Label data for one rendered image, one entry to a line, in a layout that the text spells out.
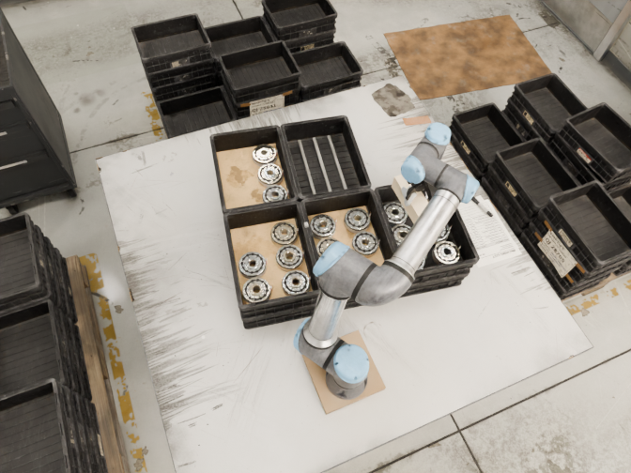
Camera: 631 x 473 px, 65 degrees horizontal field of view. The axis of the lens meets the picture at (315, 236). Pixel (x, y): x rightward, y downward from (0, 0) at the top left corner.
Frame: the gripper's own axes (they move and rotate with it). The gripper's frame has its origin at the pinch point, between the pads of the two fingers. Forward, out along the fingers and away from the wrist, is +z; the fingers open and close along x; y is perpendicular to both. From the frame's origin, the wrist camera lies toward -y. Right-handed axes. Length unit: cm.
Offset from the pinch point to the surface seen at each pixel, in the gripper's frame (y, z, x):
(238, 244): 21, 26, 61
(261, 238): 20, 26, 52
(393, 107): 75, 38, -37
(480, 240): -8, 38, -37
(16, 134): 132, 48, 141
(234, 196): 43, 26, 56
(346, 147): 51, 26, 1
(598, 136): 33, 58, -148
